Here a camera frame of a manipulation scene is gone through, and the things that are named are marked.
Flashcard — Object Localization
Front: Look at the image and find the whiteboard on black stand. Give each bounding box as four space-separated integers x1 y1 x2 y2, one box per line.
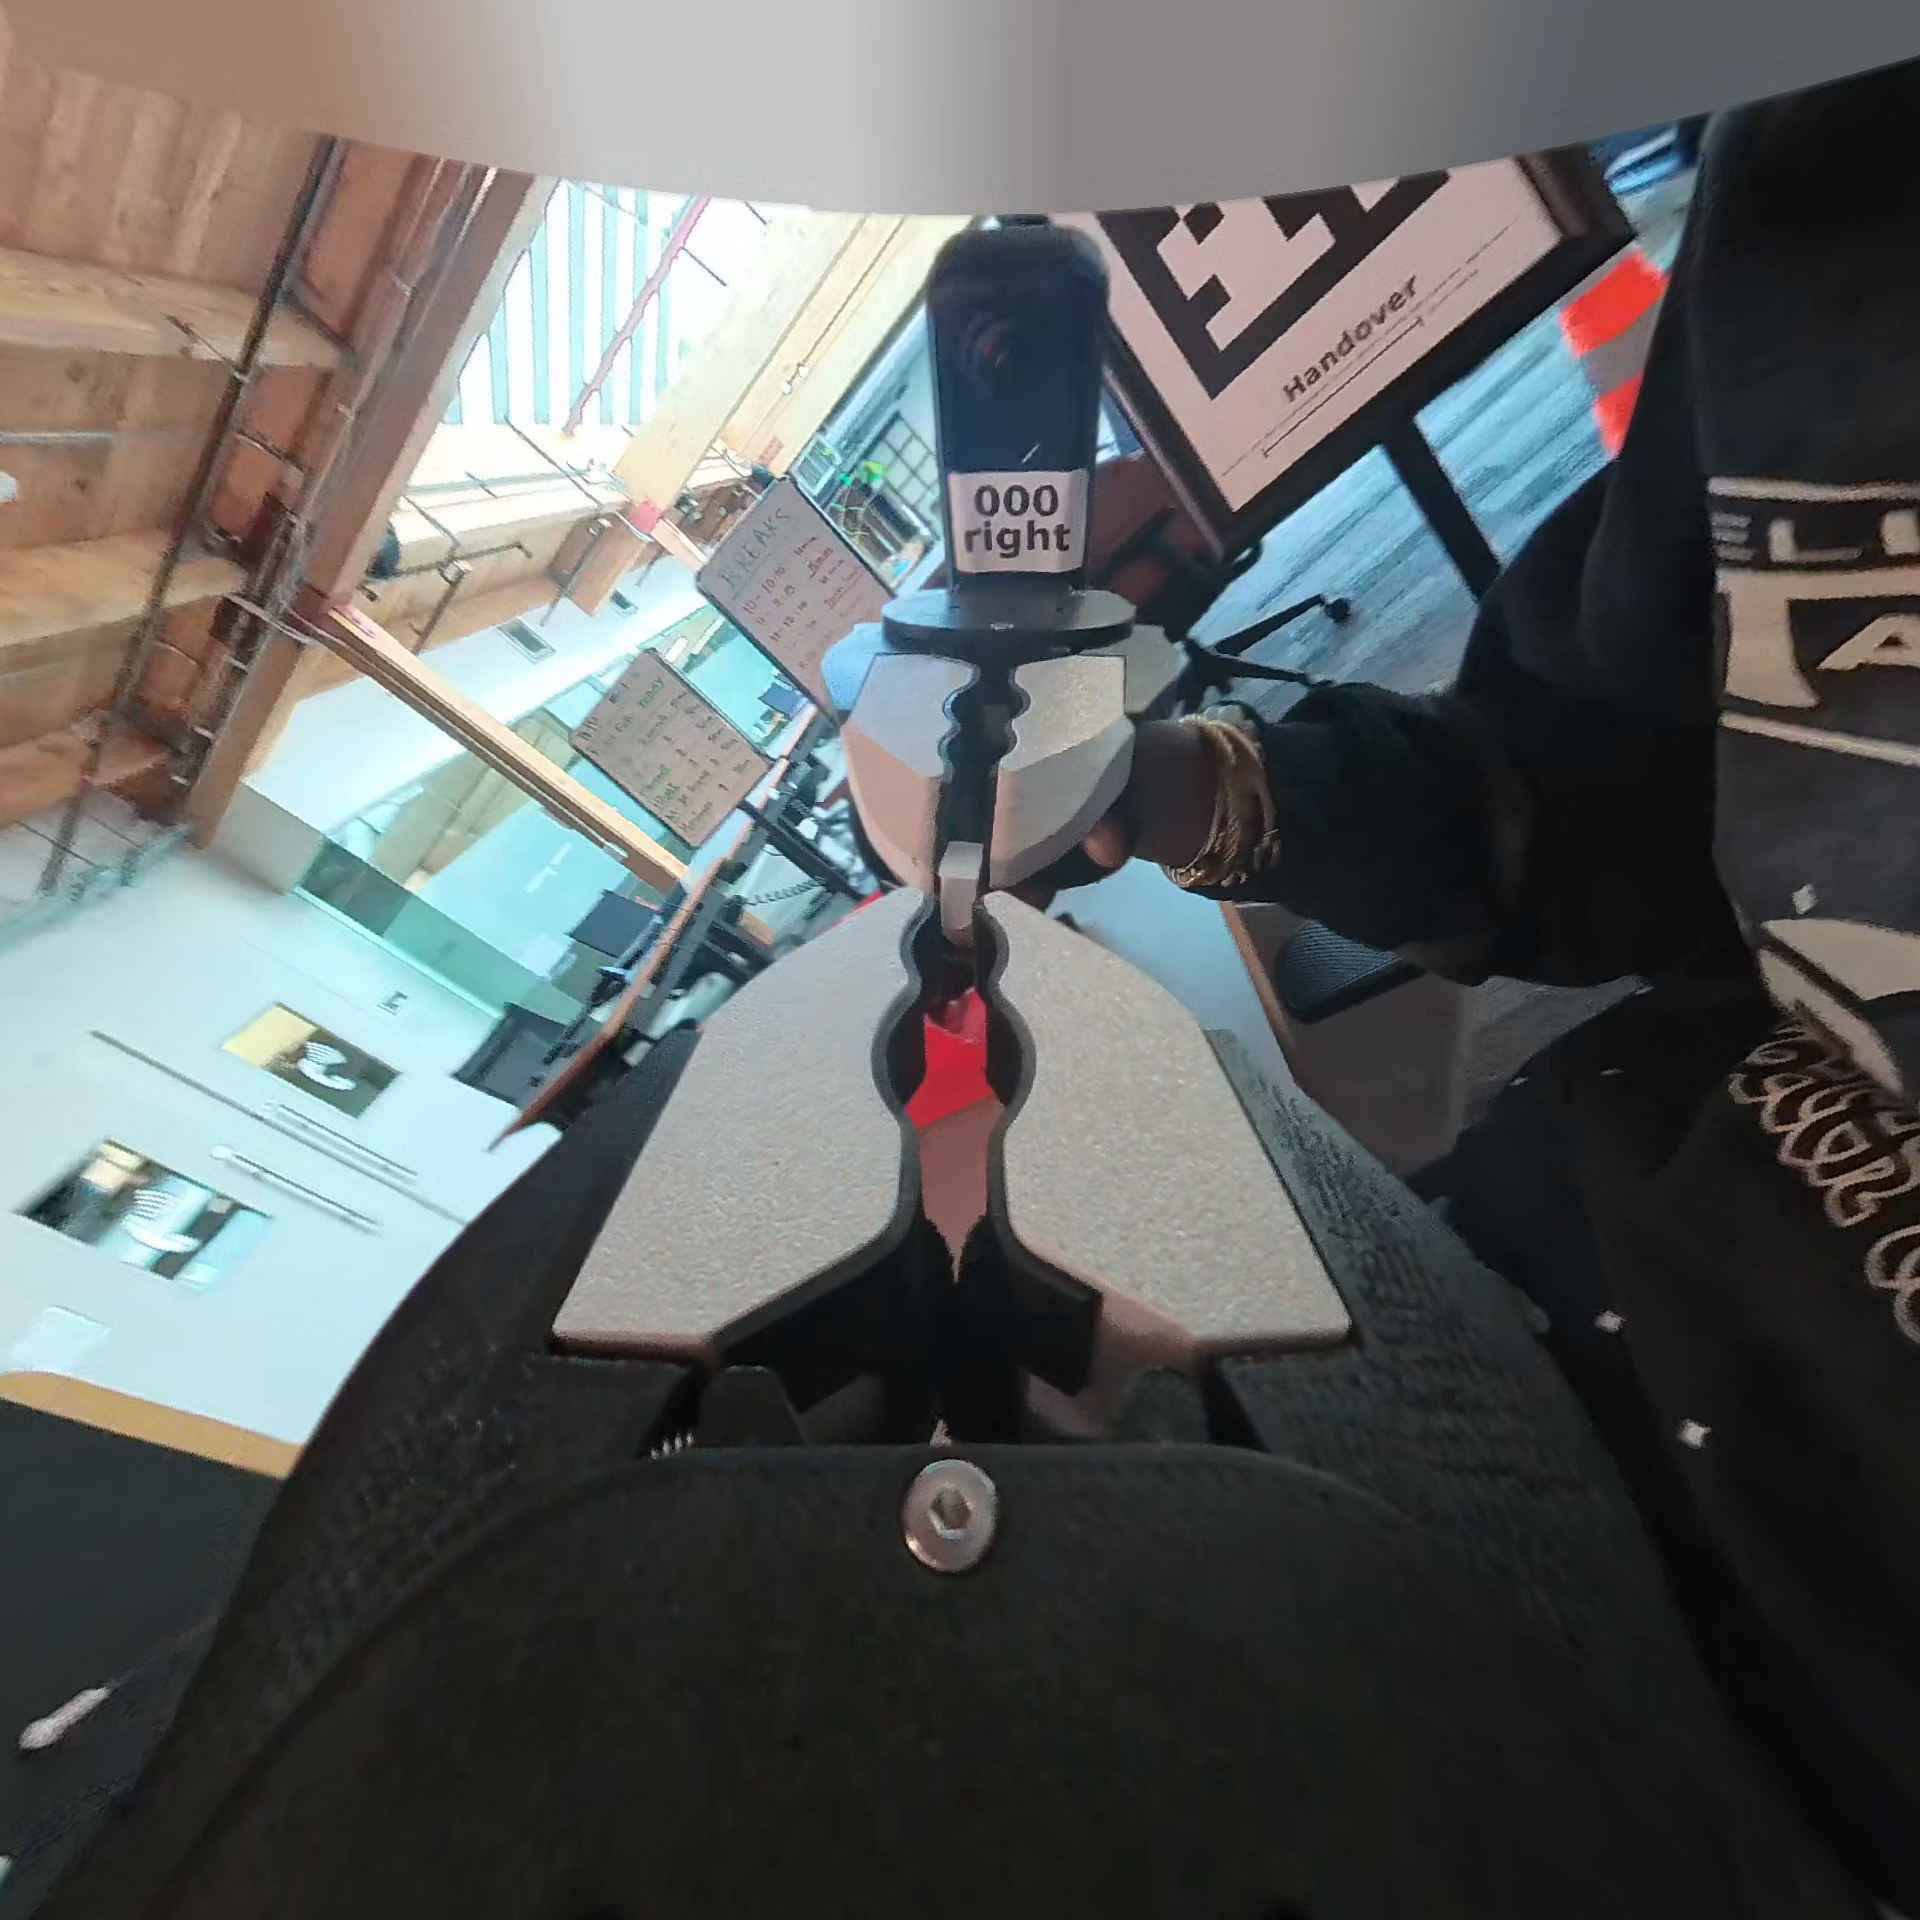
694 473 897 684
567 647 778 852

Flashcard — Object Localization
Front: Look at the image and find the orange traffic cone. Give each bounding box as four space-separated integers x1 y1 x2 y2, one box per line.
1553 243 1679 452

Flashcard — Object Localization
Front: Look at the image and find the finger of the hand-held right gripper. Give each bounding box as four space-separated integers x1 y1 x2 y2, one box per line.
982 654 1138 896
839 658 975 895

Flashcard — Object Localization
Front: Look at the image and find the grey office chair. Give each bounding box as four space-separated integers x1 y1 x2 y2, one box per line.
1279 914 1430 1030

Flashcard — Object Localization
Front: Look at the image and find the framed tag sign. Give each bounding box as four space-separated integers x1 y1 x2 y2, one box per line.
1092 150 1639 605

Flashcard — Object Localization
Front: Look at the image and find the black chair wheel base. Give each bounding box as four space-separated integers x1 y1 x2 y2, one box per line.
1181 587 1356 678

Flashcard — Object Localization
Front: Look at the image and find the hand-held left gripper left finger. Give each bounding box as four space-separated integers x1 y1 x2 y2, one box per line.
552 883 940 1368

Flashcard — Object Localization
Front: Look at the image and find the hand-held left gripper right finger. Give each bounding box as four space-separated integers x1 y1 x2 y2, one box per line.
975 891 1353 1432

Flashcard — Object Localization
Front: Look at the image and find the brown-edged office desk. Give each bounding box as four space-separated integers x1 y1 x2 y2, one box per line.
494 706 844 1151

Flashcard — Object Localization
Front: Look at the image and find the wooden support post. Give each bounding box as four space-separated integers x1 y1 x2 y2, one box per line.
290 587 692 896

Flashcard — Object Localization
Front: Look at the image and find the wall logo window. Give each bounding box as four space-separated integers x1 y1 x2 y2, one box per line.
17 1135 277 1296
220 999 405 1123

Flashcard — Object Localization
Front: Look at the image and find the red plastic bin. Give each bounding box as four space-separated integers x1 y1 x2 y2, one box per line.
897 977 1001 1130

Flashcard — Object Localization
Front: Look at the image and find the black office chair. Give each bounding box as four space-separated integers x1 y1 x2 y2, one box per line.
567 883 673 965
454 999 592 1091

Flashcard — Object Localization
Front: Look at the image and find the black printed sweatshirt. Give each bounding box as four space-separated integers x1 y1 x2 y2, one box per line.
1439 90 1920 1920

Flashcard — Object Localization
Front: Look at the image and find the brown office chair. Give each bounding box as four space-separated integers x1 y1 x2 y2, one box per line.
1092 448 1206 605

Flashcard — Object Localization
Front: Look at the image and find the person's right hand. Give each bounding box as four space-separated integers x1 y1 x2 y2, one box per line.
1077 718 1200 878

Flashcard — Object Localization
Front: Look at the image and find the white paper notice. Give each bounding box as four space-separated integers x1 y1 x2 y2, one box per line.
2 1307 112 1379

